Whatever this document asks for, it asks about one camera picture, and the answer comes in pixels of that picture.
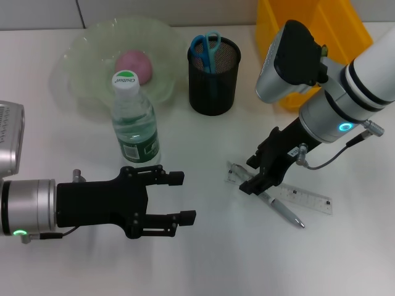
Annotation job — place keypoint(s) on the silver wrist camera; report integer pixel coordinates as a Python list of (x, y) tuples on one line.
[(10, 138), (287, 61)]

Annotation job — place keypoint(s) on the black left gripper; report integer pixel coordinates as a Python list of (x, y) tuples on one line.
[(98, 203)]

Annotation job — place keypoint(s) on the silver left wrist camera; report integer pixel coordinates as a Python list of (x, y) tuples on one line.
[(10, 138)]

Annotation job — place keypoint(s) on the silver gripper connector stub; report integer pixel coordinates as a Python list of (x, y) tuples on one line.
[(78, 175), (301, 154)]

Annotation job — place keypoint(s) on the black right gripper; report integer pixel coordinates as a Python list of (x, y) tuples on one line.
[(281, 148)]

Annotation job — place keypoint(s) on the silver right gripper connector stub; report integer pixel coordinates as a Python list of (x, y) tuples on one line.
[(301, 154)]

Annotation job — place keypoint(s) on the clear plastic ruler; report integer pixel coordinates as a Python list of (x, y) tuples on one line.
[(311, 200)]

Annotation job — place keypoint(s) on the pink peach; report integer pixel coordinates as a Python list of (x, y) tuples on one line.
[(134, 63)]

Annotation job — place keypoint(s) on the black mesh pen holder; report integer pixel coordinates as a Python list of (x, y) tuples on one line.
[(213, 92)]

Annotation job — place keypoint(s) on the clear green-label water bottle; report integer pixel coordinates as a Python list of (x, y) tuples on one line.
[(135, 132)]

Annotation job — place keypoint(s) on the pale green glass fruit plate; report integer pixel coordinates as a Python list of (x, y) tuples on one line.
[(89, 52)]

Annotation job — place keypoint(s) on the blue scissors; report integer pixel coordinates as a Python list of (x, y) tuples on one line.
[(205, 54)]

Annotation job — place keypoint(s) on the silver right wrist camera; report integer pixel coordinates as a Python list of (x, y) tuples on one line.
[(287, 61)]

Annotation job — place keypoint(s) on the silver left gripper connector stub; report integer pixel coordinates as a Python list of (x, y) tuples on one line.
[(78, 175)]

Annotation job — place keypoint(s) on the yellow plastic bin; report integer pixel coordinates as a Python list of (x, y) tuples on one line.
[(333, 18)]

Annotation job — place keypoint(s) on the grey ballpoint pen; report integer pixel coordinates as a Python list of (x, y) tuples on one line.
[(287, 212)]

